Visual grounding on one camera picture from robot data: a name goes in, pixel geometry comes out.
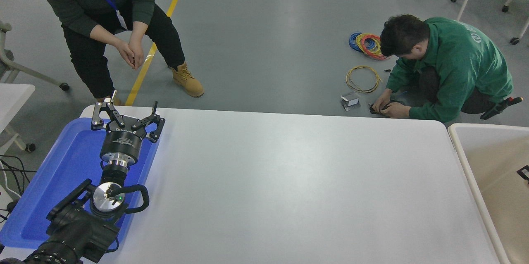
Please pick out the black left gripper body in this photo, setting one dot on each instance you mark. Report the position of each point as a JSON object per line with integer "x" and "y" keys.
{"x": 123, "y": 144}

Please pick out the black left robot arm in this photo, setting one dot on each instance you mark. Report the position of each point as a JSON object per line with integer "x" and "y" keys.
{"x": 78, "y": 231}

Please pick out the person's left forearm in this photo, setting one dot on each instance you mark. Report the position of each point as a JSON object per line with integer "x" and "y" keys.
{"x": 139, "y": 29}

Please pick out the person's right forearm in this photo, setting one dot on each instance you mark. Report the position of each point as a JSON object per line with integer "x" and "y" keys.
{"x": 103, "y": 36}

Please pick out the person's right hand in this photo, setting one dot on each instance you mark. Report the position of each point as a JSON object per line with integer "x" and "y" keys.
{"x": 381, "y": 99}
{"x": 126, "y": 54}

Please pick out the person's left hand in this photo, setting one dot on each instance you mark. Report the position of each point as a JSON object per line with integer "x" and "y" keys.
{"x": 138, "y": 47}
{"x": 397, "y": 110}

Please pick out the large pale bin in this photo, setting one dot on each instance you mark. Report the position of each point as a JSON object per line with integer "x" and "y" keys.
{"x": 496, "y": 198}

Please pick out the blue plastic tray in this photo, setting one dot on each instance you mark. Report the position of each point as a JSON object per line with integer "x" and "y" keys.
{"x": 62, "y": 173}

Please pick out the red black hand tool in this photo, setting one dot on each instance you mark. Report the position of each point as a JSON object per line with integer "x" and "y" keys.
{"x": 502, "y": 106}

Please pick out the white side table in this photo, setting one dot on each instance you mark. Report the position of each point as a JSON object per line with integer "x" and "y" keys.
{"x": 12, "y": 94}

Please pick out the grey wheeled chair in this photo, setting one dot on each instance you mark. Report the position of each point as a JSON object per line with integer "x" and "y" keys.
{"x": 6, "y": 59}

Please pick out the small silver metal box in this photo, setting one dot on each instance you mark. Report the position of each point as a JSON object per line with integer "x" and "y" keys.
{"x": 350, "y": 101}

